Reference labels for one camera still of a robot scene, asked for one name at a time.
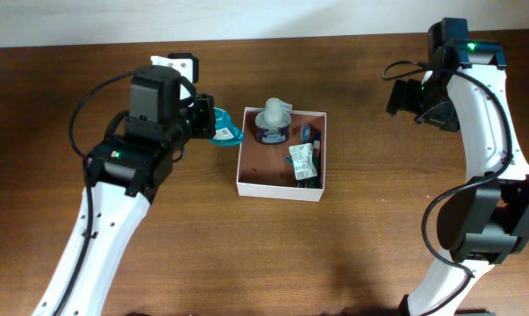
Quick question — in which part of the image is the white cardboard box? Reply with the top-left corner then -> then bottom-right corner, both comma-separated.
236,107 -> 327,202

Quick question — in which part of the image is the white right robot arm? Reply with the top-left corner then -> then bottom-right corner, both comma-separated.
387,38 -> 529,315

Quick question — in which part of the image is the clear pump soap bottle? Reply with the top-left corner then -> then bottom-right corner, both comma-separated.
255,97 -> 293,145

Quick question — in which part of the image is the green white packet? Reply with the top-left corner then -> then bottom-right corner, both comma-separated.
289,143 -> 318,181

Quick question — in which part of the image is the teal mouthwash bottle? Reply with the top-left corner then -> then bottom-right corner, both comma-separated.
209,108 -> 243,147

